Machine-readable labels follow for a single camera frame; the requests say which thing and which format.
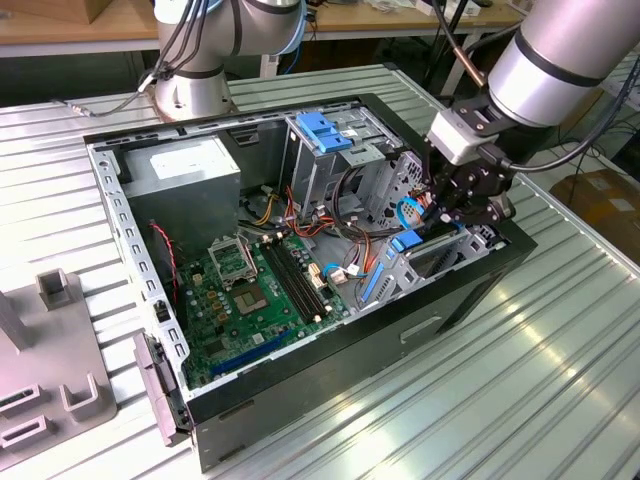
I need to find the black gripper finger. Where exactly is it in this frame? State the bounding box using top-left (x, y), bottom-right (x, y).
top-left (438, 196), bottom-right (518, 226)
top-left (423, 138), bottom-right (447, 218)

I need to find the orange red disk power wire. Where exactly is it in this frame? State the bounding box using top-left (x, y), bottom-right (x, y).
top-left (367, 185), bottom-right (444, 274)

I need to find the blue data wire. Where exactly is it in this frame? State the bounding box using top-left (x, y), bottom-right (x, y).
top-left (322, 194), bottom-right (431, 284)

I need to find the hard disk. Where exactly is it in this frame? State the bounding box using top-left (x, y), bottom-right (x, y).
top-left (363, 222), bottom-right (469, 305)

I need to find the metal disk bay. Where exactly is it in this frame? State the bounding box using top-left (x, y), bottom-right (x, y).
top-left (355, 148), bottom-right (505, 311)

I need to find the black tripod stand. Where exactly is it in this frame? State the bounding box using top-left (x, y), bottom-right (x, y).
top-left (422, 0), bottom-right (476, 106)

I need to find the large flat cardboard box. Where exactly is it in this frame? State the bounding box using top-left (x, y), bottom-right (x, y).
top-left (549, 167), bottom-right (640, 251)

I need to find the blue plastic drive latch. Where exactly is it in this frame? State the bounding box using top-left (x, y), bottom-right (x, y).
top-left (294, 111), bottom-right (354, 154)

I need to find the metal optical drive cage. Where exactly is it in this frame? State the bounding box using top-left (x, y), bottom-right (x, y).
top-left (278, 98), bottom-right (404, 236)

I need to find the black RAM slot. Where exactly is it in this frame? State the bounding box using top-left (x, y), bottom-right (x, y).
top-left (279, 236), bottom-right (333, 315)
top-left (267, 240), bottom-right (320, 322)
top-left (260, 241), bottom-right (314, 325)
top-left (273, 238), bottom-right (326, 318)

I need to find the metal slat side table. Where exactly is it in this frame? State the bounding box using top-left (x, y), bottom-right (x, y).
top-left (597, 47), bottom-right (640, 114)

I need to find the metal locking lever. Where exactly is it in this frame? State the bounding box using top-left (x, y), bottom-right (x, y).
top-left (237, 230), bottom-right (261, 277)

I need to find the black open PC case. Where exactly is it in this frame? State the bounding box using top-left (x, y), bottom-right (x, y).
top-left (82, 92), bottom-right (539, 474)

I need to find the metal socket cover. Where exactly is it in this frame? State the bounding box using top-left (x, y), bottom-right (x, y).
top-left (207, 234), bottom-right (260, 288)

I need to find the CPU socket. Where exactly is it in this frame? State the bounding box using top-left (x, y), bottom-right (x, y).
top-left (230, 283), bottom-right (271, 317)

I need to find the grey power supply unit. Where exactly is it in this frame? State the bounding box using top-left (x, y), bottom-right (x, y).
top-left (117, 134), bottom-right (244, 261)

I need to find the blue expansion slot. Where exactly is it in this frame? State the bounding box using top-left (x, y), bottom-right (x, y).
top-left (209, 328), bottom-right (294, 379)

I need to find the green motherboard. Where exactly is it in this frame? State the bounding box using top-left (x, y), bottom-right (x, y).
top-left (177, 232), bottom-right (351, 391)

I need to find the black case fan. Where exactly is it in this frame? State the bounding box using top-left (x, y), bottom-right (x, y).
top-left (147, 222), bottom-right (190, 331)

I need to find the grey card retainer flap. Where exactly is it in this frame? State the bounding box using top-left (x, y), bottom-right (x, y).
top-left (132, 329), bottom-right (194, 447)

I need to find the small brown cardboard box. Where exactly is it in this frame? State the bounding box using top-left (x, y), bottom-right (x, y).
top-left (81, 0), bottom-right (157, 25)

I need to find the wooden desk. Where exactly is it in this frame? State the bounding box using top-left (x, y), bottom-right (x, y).
top-left (0, 0), bottom-right (526, 96)

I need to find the grey parts rack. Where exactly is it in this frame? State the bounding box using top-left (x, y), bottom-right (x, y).
top-left (0, 268), bottom-right (119, 474)

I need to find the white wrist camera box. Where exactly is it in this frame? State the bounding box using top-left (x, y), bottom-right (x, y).
top-left (427, 110), bottom-right (494, 165)

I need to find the black camera cable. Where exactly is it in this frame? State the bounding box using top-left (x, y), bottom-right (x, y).
top-left (477, 74), bottom-right (640, 175)

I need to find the thick black cable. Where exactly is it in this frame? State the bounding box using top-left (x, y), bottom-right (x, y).
top-left (335, 167), bottom-right (396, 246)

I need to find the purple wire white connector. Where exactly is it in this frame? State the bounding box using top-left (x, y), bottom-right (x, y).
top-left (327, 243), bottom-right (374, 285)

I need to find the red orange drive power wire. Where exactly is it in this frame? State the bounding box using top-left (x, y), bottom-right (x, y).
top-left (283, 184), bottom-right (346, 242)

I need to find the yellow black power wire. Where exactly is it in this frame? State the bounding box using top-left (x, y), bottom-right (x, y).
top-left (255, 193), bottom-right (279, 226)

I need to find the red black fan wire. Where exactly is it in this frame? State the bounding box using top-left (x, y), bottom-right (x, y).
top-left (149, 222), bottom-right (180, 304)

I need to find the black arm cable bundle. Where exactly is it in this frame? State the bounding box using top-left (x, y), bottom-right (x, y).
top-left (52, 0), bottom-right (214, 121)

